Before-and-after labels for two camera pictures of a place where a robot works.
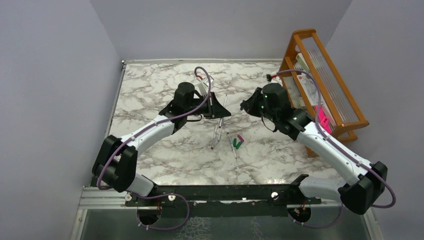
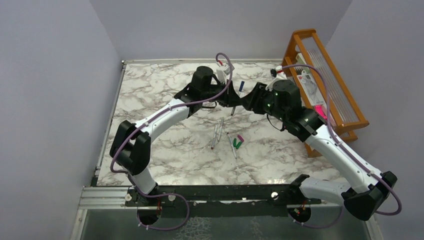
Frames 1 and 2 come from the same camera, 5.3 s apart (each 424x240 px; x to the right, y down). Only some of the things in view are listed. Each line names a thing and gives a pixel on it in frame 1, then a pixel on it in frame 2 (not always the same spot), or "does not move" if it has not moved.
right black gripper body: [251, 106] does not move
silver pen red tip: [214, 137] does not move
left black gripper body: [211, 105] → [224, 94]
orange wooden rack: [325, 92] does not move
